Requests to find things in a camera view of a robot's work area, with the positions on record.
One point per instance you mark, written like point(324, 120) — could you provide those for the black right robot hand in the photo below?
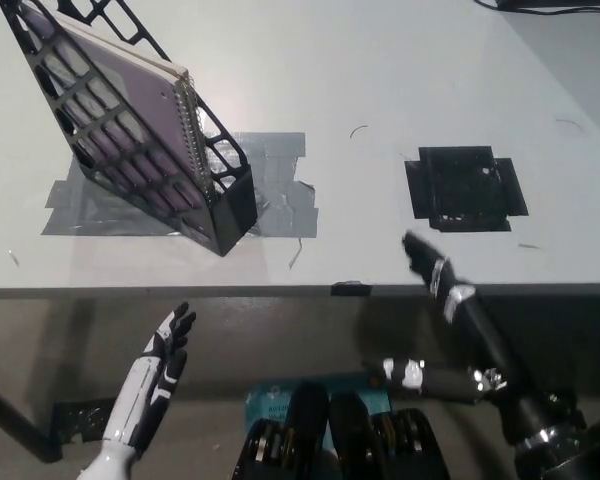
point(540, 410)

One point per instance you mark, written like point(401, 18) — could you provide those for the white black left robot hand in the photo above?
point(145, 400)

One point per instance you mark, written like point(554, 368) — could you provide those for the purple spiral notebook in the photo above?
point(145, 85)

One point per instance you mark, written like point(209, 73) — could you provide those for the black ribbed robot torso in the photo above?
point(350, 440)

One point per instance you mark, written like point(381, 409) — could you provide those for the black lattice file shelf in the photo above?
point(235, 210)

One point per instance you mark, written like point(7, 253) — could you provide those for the black floor tape patch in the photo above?
point(80, 422)

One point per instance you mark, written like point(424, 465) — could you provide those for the small black tape strip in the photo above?
point(351, 288)

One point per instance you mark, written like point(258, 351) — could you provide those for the black tape square patch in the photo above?
point(465, 190)

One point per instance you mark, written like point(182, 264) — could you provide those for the grey tape patch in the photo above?
point(280, 210)

